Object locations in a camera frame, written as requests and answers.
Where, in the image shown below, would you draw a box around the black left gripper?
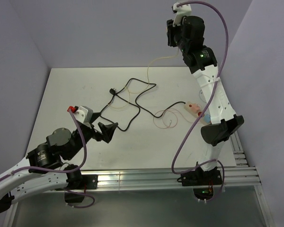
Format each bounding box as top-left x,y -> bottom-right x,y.
66,113 -> 118,159

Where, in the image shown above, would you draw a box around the thin yellow cable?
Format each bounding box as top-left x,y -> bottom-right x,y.
108,52 -> 180,111

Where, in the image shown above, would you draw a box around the thin pink charger cable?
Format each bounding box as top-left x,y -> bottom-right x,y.
152,108 -> 202,129

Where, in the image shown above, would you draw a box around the pink charger plug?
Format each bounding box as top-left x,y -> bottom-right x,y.
188,104 -> 200,114

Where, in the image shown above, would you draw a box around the blue charger plug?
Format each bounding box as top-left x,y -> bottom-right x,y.
203,113 -> 211,124

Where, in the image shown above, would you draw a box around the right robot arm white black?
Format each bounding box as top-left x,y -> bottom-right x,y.
167,16 -> 244,184

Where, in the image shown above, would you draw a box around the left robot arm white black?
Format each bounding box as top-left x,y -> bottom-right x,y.
0,113 -> 118,213

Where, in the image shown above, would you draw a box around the beige power strip red sockets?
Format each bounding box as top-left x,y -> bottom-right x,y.
184,102 -> 211,125

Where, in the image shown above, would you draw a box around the left wrist camera grey red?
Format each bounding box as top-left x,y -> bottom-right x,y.
67,106 -> 94,127

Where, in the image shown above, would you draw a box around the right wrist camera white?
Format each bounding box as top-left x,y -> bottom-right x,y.
172,2 -> 192,27

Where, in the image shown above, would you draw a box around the black power strip cord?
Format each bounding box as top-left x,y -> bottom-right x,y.
101,78 -> 186,132

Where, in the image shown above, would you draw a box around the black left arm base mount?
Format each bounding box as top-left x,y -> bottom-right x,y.
64,175 -> 98,206

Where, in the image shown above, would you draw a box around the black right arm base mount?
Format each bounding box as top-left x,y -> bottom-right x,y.
177,168 -> 224,202

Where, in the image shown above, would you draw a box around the aluminium frame rail front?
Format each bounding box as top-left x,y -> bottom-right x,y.
81,167 -> 262,192

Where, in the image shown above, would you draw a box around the aluminium side rail right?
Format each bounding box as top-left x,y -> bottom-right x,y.
209,66 -> 249,168

